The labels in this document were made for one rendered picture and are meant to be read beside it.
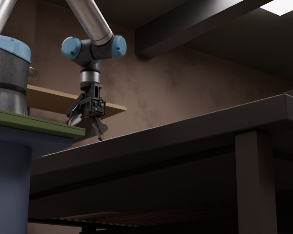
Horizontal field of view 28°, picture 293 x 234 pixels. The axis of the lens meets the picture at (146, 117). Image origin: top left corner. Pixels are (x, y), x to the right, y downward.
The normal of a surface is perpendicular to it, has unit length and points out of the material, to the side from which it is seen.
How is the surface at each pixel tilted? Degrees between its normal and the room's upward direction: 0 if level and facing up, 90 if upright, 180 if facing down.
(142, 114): 90
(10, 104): 76
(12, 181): 90
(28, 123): 90
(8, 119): 90
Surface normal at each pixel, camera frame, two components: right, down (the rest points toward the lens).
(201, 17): -0.79, -0.18
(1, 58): 0.00, -0.25
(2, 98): 0.29, -0.51
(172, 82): 0.62, -0.22
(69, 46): -0.41, -0.25
